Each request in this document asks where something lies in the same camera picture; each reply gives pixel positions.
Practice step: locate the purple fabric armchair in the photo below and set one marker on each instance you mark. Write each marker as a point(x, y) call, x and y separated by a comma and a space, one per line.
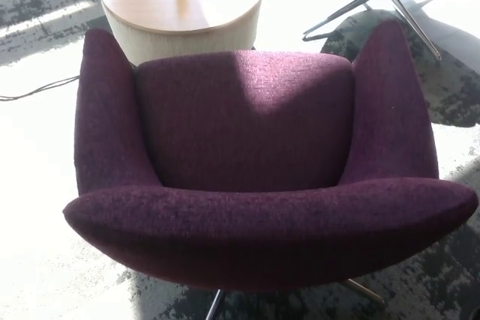
point(240, 222)

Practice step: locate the round wooden side table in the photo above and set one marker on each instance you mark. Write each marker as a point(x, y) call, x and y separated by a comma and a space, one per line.
point(168, 9)

